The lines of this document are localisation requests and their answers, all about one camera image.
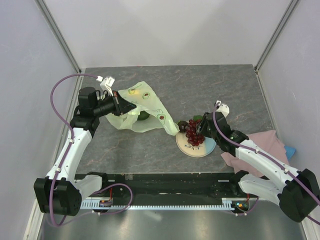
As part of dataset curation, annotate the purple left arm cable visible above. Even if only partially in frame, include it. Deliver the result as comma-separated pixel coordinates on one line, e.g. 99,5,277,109
49,74,100,227

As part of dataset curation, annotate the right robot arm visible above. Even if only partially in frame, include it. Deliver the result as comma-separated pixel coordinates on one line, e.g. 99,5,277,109
196,111,320,223

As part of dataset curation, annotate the cream ceramic plate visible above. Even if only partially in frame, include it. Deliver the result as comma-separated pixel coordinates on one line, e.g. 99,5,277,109
175,132,216,158

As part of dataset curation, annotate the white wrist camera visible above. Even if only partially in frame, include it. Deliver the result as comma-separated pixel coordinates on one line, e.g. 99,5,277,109
96,76,115,97
215,100,230,118

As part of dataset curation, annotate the white slotted cable duct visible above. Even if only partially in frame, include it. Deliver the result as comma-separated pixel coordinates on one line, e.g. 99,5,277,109
80,198,249,211

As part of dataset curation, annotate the green avocado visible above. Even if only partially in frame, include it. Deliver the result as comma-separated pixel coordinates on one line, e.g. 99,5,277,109
137,110,150,121

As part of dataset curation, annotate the aluminium frame post left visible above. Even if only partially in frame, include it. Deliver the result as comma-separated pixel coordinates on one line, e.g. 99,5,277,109
33,0,83,76

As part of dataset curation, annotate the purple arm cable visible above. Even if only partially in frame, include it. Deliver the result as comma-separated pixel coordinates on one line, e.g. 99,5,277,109
49,74,100,227
212,102,320,224

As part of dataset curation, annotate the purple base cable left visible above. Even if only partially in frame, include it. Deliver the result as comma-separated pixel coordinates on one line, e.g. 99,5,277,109
82,182,134,216

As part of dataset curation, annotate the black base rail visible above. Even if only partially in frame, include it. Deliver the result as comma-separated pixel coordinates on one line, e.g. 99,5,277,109
74,171,260,201

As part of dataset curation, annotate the pink cloth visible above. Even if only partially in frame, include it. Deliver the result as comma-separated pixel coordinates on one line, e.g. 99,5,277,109
221,130,289,178

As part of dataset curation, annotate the aluminium frame post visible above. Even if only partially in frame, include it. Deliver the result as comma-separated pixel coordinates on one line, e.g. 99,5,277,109
254,0,300,74
33,0,83,76

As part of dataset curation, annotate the aluminium frame post right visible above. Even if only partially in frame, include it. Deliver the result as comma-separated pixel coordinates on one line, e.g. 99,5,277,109
254,0,300,74

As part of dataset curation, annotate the blue object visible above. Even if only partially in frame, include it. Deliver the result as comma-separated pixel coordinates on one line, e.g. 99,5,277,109
284,145,296,160

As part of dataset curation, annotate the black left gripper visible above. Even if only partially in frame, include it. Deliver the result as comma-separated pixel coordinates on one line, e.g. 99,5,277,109
93,90,136,118

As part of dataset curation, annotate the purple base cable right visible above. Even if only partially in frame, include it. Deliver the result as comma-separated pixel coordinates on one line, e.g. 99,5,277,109
229,196,261,217

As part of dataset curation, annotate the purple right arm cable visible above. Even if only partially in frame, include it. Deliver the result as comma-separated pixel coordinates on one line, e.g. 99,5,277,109
212,102,320,224

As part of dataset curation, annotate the green avocado print plastic bag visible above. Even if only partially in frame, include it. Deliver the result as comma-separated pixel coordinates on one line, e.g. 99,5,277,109
106,81,179,136

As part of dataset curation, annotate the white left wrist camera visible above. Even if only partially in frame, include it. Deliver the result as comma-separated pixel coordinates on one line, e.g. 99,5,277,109
96,76,115,97

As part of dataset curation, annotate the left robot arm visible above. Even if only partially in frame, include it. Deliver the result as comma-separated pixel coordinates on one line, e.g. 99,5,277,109
33,87,137,216

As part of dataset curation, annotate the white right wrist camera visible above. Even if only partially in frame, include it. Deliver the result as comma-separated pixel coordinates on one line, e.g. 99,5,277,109
215,100,230,118

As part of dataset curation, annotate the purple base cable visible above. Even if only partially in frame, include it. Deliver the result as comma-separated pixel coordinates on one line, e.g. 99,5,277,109
82,182,134,216
229,196,261,217

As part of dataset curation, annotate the red grape bunch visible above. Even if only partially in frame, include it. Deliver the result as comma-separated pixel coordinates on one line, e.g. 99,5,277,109
185,119,205,147

